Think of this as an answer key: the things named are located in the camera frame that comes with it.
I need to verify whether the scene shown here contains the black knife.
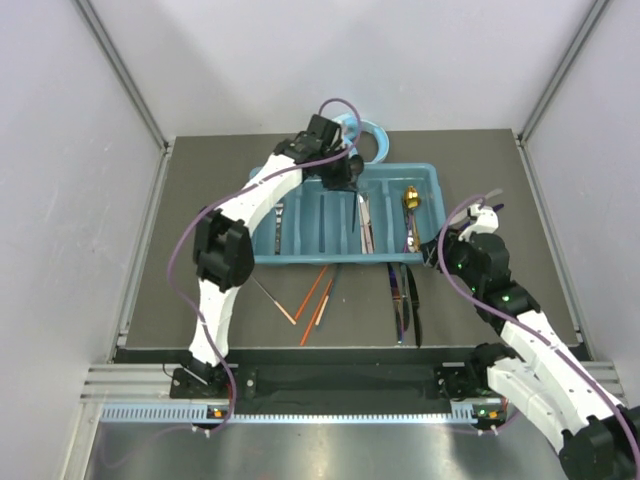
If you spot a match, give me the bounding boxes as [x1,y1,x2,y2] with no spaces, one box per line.
[406,267,423,348]

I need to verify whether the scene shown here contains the silver grey knife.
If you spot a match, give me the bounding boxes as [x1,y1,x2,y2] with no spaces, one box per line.
[399,263,411,331]

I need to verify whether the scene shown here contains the iridescent knife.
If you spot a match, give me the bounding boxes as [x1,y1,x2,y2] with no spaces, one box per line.
[386,263,404,344]

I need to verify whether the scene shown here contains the light blue headphones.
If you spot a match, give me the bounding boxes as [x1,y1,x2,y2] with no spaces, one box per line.
[332,113,390,165]

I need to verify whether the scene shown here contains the blue plastic cutlery tray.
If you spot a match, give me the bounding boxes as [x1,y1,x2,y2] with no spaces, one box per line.
[252,163,446,266]

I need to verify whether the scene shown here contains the gold spoon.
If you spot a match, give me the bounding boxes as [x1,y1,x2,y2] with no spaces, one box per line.
[403,186,421,253]

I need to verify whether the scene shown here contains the black spoon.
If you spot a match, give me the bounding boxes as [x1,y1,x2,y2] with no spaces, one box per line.
[349,154,364,231]

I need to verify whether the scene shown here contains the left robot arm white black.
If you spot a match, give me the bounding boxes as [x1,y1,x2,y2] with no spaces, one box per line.
[181,114,364,397]

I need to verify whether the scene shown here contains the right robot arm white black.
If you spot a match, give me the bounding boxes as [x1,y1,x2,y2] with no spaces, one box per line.
[423,195,639,479]

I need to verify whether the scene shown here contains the dark chopstick in tray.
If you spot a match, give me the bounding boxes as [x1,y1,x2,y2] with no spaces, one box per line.
[318,195,326,253]

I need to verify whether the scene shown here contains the pink knife in tray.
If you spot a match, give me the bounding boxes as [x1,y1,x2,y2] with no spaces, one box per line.
[357,194,375,254]

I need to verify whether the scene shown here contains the patterned fork in tray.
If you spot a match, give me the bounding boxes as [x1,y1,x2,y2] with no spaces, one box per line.
[274,202,285,255]

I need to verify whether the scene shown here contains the orange chopstick long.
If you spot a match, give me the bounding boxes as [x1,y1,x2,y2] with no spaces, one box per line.
[294,265,329,322]

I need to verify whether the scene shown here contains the orange chopstick lower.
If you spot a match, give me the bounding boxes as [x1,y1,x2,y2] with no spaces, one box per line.
[299,280,334,347]

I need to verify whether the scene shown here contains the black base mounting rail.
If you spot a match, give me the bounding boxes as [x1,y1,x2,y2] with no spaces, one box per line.
[114,347,501,416]

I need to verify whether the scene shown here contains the slotted cable duct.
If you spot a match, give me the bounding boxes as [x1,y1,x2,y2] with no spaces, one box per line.
[99,402,506,426]

